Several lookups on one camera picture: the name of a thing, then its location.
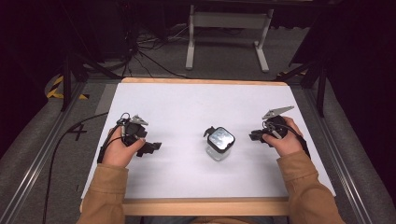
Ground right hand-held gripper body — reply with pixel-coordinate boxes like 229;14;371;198
262;105;295;140

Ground person's left hand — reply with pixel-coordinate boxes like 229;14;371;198
102;125;147;169

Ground aluminium rail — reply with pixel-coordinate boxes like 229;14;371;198
302;87;376;224
0;79;89;224

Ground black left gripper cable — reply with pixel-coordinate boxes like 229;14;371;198
96;112;132;165

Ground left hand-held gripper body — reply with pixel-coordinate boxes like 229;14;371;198
117;113;149;147

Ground black metal stand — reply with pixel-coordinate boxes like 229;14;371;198
273;57;329;119
59;50;123;113

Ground yellow black floor tape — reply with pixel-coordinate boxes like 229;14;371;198
46;75;91;101

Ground black floor cable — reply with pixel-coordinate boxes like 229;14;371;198
42;111;109;224

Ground clear jar with black lid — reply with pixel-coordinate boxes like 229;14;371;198
203;125;236;162

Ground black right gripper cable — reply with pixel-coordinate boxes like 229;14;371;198
262;120;312;160

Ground white metal stand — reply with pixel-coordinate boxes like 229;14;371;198
185;4;276;74

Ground person's right hand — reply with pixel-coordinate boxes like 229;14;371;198
262;116;306;159

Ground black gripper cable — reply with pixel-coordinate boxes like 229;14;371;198
262;120;312;160
96;112;132;165

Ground bundle of black floor cables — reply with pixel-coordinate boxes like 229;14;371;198
120;22;192;80

